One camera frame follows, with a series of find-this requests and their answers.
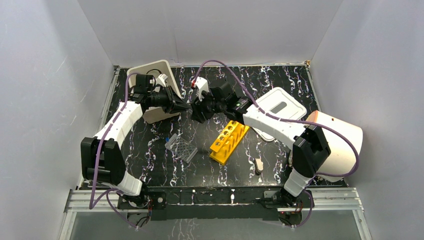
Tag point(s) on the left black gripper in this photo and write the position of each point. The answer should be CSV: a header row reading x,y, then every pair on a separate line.
x,y
170,101

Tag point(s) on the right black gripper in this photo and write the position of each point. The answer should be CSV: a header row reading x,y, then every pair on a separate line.
x,y
198,106

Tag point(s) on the black wire ring stand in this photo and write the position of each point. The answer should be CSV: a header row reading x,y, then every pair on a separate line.
x,y
154,70

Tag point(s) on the white bin lid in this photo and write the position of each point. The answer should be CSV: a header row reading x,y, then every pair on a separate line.
x,y
281,104

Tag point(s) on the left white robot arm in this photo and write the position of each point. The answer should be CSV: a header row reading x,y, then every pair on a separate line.
x,y
101,158

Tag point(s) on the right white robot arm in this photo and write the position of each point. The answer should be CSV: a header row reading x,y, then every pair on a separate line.
x,y
244,111

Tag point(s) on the beige plastic bin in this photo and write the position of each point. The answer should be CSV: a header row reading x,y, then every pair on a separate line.
x,y
155,114

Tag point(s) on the yellow test tube rack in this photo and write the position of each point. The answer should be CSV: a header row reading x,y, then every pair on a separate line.
x,y
227,141

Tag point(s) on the clear well plate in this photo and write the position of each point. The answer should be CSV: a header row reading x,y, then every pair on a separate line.
x,y
181,148

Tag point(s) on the small beige stopper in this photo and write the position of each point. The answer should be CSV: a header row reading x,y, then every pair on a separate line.
x,y
259,166

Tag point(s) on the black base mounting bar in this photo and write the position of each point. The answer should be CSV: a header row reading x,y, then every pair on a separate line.
x,y
228,202

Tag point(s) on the white centrifuge with orange lid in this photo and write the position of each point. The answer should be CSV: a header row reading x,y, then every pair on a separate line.
x,y
341,142

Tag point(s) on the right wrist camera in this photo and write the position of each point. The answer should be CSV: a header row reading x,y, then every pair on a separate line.
x,y
201,84

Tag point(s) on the aluminium frame rail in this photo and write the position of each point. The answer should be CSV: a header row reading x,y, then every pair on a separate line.
x,y
325,199

